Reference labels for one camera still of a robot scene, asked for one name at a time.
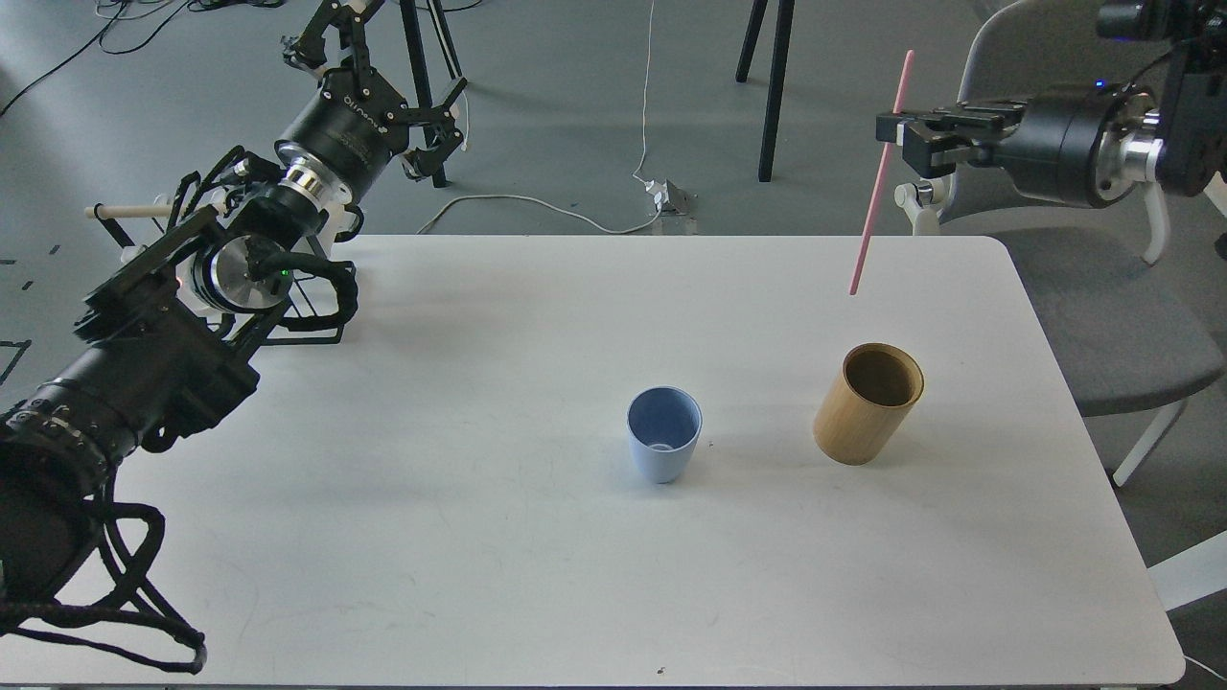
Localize white power plug adapter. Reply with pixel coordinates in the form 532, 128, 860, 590
644, 179, 694, 216

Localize bamboo cylinder holder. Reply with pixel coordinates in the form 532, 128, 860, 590
812, 343, 925, 467

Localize pink chopstick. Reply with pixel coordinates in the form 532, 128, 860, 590
847, 49, 915, 296

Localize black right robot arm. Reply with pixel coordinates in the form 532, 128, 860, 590
875, 1, 1225, 263

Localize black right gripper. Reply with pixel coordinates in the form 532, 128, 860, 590
875, 83, 1156, 207

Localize white mug on rack rear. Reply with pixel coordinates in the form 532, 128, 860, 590
319, 203, 364, 248

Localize blue plastic cup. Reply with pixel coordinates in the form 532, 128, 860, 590
626, 387, 703, 484

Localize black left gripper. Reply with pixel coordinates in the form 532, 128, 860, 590
274, 0, 470, 204

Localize grey office chair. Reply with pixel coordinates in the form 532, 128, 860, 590
894, 0, 1227, 489

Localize black table leg right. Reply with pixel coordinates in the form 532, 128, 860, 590
733, 1, 795, 183

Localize black floor cables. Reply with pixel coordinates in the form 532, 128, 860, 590
0, 0, 290, 122

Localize black table leg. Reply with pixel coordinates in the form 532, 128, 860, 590
400, 0, 467, 189
733, 1, 795, 183

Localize white power cable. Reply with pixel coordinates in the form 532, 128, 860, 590
418, 0, 664, 237

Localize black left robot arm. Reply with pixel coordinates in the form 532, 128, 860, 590
1, 1, 466, 674

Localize black table leg left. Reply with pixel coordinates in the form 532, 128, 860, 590
400, 0, 467, 189

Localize black wire cup rack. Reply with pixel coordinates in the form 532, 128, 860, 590
83, 194, 344, 345

